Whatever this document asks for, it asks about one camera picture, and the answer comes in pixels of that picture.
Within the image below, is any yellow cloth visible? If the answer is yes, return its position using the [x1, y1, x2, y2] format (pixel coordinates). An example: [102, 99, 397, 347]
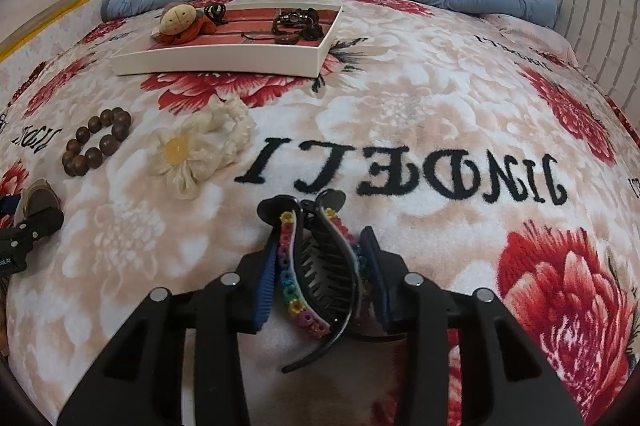
[0, 0, 96, 62]

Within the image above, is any black scrunchie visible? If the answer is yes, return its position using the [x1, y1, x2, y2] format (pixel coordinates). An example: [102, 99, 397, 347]
[295, 6, 326, 41]

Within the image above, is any black claw clip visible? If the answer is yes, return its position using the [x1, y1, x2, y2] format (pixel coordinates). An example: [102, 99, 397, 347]
[202, 4, 228, 27]

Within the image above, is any white jewelry tray red lining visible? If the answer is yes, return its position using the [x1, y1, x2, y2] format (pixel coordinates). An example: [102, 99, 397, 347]
[110, 4, 344, 78]

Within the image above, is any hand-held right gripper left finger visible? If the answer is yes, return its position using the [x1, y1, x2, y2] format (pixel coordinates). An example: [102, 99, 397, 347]
[57, 236, 281, 426]

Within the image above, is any black cord bracelet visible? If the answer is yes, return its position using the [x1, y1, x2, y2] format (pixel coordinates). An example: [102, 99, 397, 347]
[243, 9, 308, 41]

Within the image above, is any cream flower scrunchie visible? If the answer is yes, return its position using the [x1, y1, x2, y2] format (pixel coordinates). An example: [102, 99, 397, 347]
[147, 96, 257, 199]

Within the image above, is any small dark bead bracelet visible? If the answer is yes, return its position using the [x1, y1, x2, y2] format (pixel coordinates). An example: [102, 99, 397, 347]
[273, 24, 301, 45]

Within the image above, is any rainbow flower claw clip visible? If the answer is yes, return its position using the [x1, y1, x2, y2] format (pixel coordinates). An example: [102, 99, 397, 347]
[256, 189, 408, 374]

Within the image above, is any orange scrunchie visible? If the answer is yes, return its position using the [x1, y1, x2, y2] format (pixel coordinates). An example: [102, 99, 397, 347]
[155, 14, 221, 44]

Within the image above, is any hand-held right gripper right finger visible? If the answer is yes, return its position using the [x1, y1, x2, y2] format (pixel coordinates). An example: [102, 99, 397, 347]
[357, 226, 586, 426]

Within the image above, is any red floral printed blanket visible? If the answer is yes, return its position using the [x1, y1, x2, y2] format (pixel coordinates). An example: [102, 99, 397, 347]
[0, 0, 640, 426]

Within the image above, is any large wooden bead bracelet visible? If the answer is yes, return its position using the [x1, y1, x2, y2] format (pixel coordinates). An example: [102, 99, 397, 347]
[61, 107, 133, 178]

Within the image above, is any white band watch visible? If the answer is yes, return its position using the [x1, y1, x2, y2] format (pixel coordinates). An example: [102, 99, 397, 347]
[15, 179, 63, 227]

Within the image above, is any yellow plush hair clip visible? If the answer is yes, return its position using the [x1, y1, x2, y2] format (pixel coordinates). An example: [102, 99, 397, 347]
[152, 1, 198, 42]

